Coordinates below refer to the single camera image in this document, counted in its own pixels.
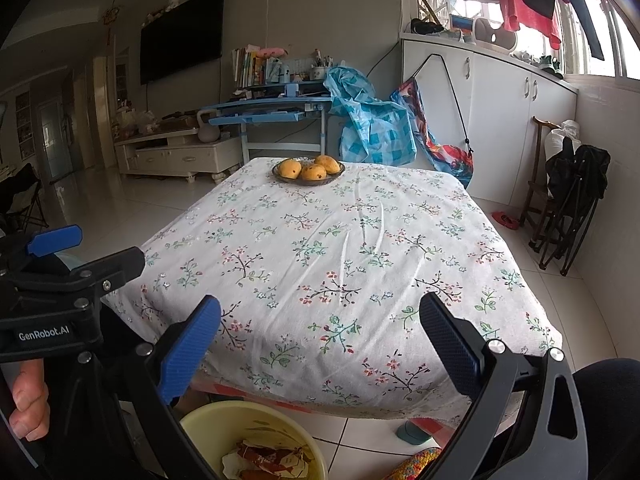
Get red slipper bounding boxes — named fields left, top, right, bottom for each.
left=491, top=210, right=522, bottom=230

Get small teal container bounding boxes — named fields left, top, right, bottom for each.
left=397, top=420, right=435, bottom=446

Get blue checkered plastic bag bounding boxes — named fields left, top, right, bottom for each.
left=324, top=66, right=418, bottom=166

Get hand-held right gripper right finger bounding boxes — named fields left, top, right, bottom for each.
left=417, top=291, right=588, bottom=480

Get red hanging garment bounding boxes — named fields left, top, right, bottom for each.
left=492, top=0, right=563, bottom=48

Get foil bowl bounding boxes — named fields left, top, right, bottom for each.
left=271, top=157, right=346, bottom=187

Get white pen holder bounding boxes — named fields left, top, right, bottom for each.
left=309, top=49, right=333, bottom=81

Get window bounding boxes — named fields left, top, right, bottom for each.
left=415, top=0, right=640, bottom=81

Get person's left hand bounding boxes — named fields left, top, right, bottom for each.
left=9, top=360, right=50, bottom=442

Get black folding chair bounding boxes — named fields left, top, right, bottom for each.
left=0, top=162, right=51, bottom=233
left=532, top=136, right=612, bottom=277

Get white bag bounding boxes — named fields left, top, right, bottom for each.
left=544, top=120, right=582, bottom=171

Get crumpled clear plastic bags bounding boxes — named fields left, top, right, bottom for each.
left=111, top=107, right=157, bottom=140

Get black television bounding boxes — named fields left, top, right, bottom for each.
left=140, top=0, right=226, bottom=86

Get white cabinet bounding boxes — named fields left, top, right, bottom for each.
left=400, top=32, right=580, bottom=208

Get wooden chair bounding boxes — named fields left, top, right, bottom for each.
left=517, top=116, right=563, bottom=251

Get blue study desk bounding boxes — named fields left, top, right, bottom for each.
left=196, top=82, right=333, bottom=163

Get colourful crocheted cushion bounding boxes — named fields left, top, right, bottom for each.
left=387, top=447, right=443, bottom=480

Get pale pink kettlebell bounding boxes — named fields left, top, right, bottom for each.
left=196, top=110, right=221, bottom=143

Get row of books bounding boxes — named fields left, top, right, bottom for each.
left=231, top=46, right=268, bottom=88

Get cream television cabinet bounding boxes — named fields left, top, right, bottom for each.
left=114, top=127, right=243, bottom=183

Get colourful printed bag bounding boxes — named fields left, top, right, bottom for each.
left=390, top=77, right=475, bottom=190

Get red and silver snack wrapper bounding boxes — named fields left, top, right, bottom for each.
left=235, top=440, right=313, bottom=478

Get pair of shoes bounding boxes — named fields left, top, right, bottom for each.
left=537, top=55, right=565, bottom=80

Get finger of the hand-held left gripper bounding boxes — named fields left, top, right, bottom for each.
left=0, top=225, right=83, bottom=281
left=15, top=246, right=146, bottom=301

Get yellow plastic bucket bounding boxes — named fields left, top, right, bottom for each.
left=179, top=400, right=328, bottom=480

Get interior door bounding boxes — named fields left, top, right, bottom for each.
left=37, top=100, right=66, bottom=181

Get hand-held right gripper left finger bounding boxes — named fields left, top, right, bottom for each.
left=107, top=295, right=222, bottom=480

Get black hanging cord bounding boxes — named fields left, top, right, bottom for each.
left=415, top=52, right=475, bottom=156

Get dark bundle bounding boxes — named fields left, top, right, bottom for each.
left=410, top=19, right=447, bottom=36

